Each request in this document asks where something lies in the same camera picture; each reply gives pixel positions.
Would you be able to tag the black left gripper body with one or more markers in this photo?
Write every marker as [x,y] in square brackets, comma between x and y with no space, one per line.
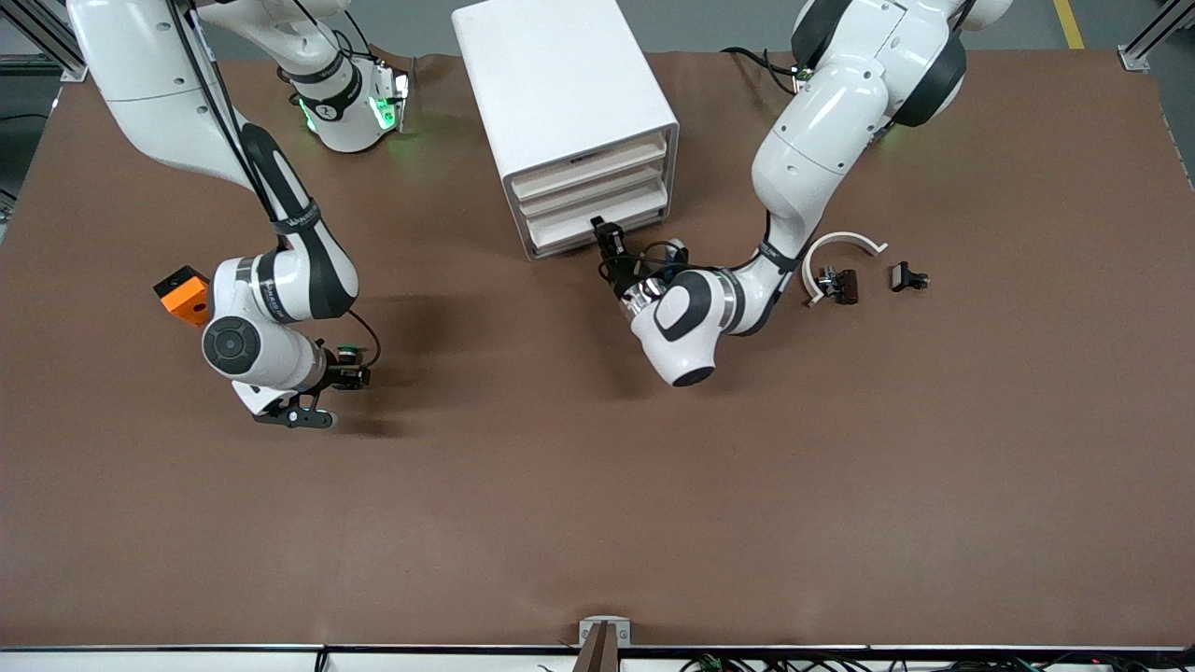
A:
[623,274]

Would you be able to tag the green push button switch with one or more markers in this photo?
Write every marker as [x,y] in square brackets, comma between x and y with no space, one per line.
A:
[350,353]

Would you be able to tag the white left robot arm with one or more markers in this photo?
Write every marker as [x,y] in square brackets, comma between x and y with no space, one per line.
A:
[822,121]

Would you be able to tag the dark brown small component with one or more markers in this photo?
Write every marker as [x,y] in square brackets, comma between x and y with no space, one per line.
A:
[847,286]

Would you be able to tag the white curved plastic arc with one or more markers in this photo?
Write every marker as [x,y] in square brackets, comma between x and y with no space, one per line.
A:
[845,237]

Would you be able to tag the brown table cover sheet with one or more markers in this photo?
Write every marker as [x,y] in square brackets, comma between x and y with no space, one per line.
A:
[597,513]

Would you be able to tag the small black component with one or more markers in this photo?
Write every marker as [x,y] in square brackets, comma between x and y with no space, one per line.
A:
[901,276]

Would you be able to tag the orange button enclosure box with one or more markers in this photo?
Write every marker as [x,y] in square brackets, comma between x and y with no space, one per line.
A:
[182,299]

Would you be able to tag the grey metal bracket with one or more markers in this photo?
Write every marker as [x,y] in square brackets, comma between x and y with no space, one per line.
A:
[605,623]

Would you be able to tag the aluminium frame post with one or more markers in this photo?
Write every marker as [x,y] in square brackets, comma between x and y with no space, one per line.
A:
[1134,58]
[75,67]

